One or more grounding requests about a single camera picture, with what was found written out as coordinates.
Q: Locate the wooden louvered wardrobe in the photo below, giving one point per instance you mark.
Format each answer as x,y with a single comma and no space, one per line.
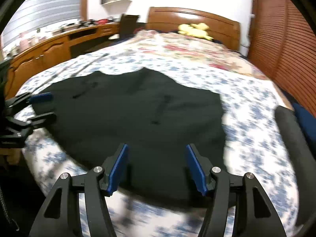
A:
283,48

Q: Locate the wooden bed headboard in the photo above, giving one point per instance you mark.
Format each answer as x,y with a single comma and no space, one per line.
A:
168,19

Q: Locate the red basket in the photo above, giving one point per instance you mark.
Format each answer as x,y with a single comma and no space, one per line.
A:
102,21

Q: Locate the grey zebra window blind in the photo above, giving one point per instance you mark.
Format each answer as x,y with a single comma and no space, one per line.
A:
34,14

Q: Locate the yellow plush toy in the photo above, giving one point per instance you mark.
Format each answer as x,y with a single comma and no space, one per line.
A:
195,30

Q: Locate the folded grey garment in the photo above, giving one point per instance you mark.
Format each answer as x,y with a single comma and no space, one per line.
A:
302,160

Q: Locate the blue floral white quilt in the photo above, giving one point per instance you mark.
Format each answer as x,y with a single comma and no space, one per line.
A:
254,143

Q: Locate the folded navy blue garment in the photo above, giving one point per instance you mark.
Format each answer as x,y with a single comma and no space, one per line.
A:
306,121

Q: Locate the red floral beige blanket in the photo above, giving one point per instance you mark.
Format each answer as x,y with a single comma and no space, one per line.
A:
178,46

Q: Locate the dark wooden chair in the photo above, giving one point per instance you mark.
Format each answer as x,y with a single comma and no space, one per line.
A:
127,25

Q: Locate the long wooden desk cabinet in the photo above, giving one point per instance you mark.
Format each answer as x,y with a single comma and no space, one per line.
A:
49,53

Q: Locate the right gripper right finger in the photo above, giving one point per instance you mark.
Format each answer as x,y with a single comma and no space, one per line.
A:
255,214

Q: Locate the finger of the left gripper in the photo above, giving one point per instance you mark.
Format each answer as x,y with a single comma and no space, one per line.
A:
23,100
34,122

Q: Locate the black double-breasted coat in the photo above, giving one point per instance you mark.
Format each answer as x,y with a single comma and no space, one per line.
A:
154,115

